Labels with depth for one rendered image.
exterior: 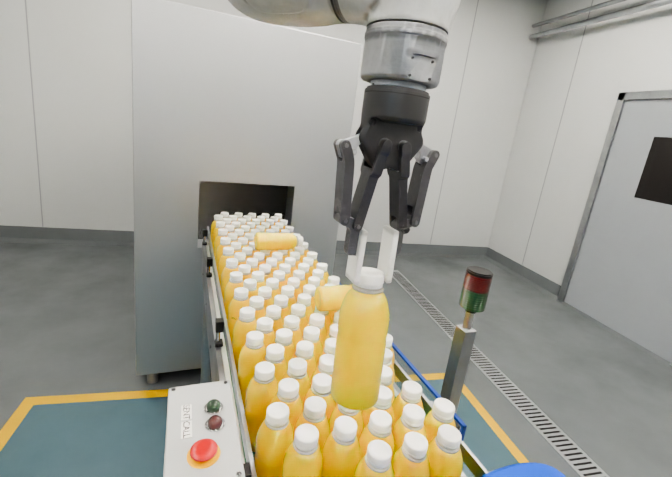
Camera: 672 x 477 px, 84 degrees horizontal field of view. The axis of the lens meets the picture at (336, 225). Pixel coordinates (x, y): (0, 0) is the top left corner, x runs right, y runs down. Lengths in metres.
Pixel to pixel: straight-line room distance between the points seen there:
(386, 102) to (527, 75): 5.38
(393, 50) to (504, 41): 5.17
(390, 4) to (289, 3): 0.12
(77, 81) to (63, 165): 0.86
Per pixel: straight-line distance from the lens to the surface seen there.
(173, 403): 0.71
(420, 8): 0.43
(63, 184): 4.85
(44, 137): 4.83
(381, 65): 0.42
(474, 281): 0.97
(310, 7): 0.49
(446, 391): 1.14
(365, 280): 0.47
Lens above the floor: 1.55
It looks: 15 degrees down
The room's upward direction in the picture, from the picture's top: 7 degrees clockwise
